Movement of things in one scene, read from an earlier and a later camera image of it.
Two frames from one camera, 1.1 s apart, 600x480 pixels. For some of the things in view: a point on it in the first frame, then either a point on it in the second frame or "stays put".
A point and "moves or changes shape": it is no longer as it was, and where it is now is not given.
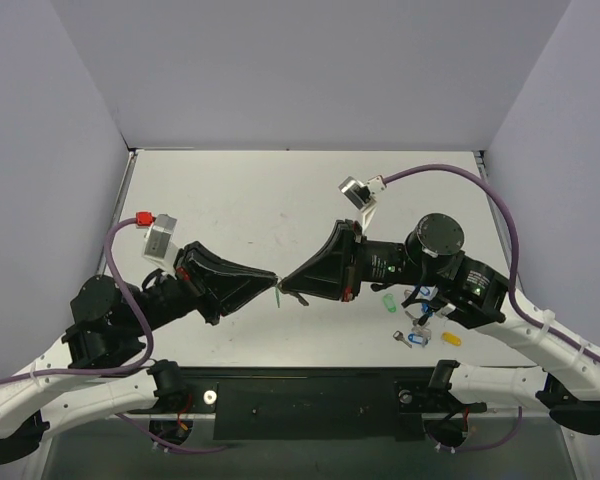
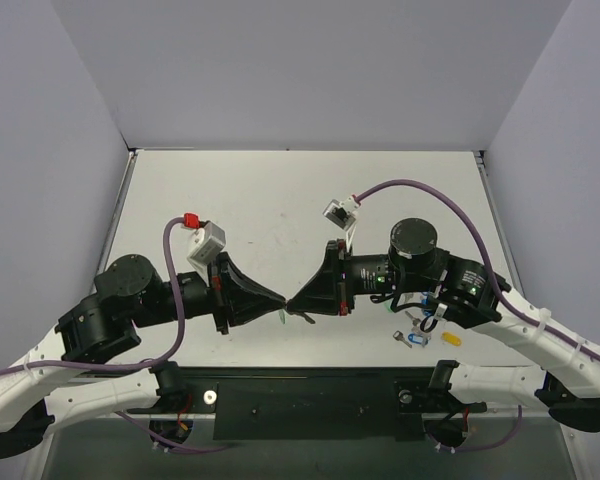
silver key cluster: x=420 y=324 stays put
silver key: x=302 y=300 moves or changes shape
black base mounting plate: x=306 y=403 stays put
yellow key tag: x=450 y=338 stays put
